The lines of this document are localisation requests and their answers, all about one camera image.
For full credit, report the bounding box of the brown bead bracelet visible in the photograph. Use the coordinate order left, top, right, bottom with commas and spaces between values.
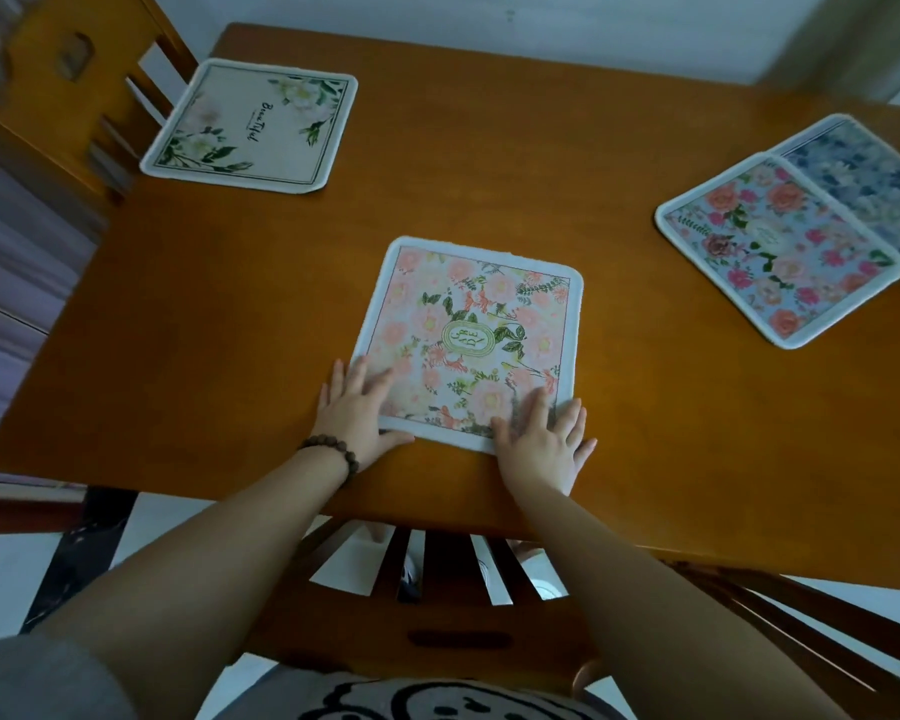
297, 434, 361, 488

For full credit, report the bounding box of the cream green leaf placemat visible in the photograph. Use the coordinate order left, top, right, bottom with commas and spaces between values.
139, 57, 360, 194

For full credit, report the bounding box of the person's left hand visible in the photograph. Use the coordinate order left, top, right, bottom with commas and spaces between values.
311, 357, 417, 473

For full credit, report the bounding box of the wooden dining chair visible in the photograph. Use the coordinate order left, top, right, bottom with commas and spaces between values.
644, 558, 900, 720
243, 516, 609, 695
0, 0, 200, 211

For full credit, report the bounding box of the orange wooden table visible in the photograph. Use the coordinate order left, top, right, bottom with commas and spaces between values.
0, 21, 900, 593

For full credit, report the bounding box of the person's left forearm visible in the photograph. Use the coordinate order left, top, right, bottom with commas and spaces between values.
33, 449, 346, 720

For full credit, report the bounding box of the person's right forearm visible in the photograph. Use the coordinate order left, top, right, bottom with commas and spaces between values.
509, 479, 849, 720

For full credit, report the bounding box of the light blue rose placemat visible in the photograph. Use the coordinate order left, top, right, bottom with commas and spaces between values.
654, 151, 900, 350

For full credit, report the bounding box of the person's right hand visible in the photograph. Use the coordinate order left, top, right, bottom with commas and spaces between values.
491, 387, 598, 497

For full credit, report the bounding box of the striped wooden cabinet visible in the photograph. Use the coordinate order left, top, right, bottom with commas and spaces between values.
0, 0, 99, 488

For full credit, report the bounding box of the red-brown door frame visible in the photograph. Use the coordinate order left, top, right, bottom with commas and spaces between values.
0, 494, 84, 537

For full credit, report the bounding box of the pale pink floral placemat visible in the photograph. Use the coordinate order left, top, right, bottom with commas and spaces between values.
350, 235, 585, 456

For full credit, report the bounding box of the navy white floral placemat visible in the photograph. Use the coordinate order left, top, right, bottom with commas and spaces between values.
768, 113, 900, 269

